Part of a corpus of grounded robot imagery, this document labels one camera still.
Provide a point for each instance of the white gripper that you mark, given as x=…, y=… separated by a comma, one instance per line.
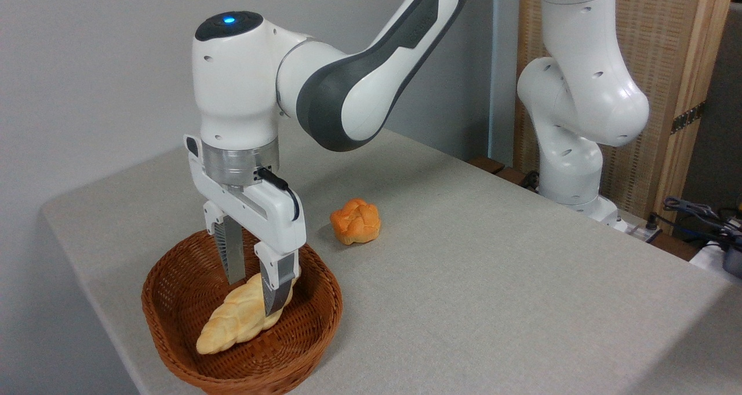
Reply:
x=261, y=215

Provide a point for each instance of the long braided bread loaf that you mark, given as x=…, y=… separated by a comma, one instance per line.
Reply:
x=232, y=319

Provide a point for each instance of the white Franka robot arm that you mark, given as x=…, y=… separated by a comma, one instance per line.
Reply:
x=582, y=93

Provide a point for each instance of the round orange bread bun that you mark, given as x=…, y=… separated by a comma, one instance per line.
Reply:
x=356, y=221

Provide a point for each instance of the brown wicker basket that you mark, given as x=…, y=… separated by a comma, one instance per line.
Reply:
x=185, y=302

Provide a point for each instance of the dark wooden base board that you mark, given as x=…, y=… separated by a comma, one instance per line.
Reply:
x=498, y=169

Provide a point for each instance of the metal hinge on panel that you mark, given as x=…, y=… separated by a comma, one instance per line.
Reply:
x=688, y=118

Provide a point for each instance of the wooden woven screen panel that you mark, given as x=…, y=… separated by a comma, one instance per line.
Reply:
x=666, y=64

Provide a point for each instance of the grey-blue round object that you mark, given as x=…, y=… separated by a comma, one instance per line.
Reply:
x=733, y=261

